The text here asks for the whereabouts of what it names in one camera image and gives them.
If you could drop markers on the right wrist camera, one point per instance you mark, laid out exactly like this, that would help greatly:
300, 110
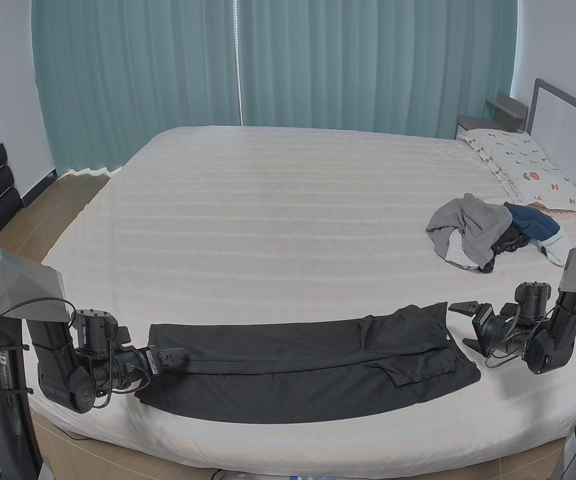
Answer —
509, 311

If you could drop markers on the pile of clothes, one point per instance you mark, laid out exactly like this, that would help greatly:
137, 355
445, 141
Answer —
473, 223

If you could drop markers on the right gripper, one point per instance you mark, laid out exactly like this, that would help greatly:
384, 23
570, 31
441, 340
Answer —
490, 330

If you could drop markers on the white printed pillow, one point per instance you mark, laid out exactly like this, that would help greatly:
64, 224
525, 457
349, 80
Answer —
523, 168

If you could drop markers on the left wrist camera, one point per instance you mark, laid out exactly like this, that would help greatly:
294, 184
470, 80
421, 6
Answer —
123, 334

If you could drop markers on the bed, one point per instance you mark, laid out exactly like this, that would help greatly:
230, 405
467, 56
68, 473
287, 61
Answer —
268, 193

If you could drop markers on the grey bedside table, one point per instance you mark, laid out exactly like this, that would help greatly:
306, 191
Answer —
510, 107

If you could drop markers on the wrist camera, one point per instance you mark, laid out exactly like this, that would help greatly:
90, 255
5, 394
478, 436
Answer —
509, 311
123, 334

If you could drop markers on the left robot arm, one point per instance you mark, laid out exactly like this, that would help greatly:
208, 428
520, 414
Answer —
2, 288

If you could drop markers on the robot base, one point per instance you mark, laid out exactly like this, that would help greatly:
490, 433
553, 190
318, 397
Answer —
268, 477

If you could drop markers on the blue-green curtain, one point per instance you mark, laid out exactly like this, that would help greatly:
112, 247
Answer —
132, 68
368, 43

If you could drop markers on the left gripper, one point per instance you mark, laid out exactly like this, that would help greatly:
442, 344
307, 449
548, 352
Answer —
140, 365

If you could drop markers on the black T-shirt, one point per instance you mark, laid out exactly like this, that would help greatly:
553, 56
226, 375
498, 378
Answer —
293, 373

